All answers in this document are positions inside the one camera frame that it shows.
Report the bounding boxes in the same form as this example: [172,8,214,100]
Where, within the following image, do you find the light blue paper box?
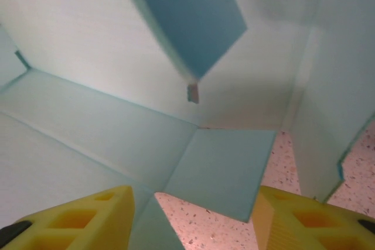
[0,0,375,250]

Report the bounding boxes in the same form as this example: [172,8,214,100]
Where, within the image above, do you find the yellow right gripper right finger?
[252,185,375,250]

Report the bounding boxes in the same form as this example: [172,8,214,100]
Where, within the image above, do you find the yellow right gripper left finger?
[0,184,136,250]

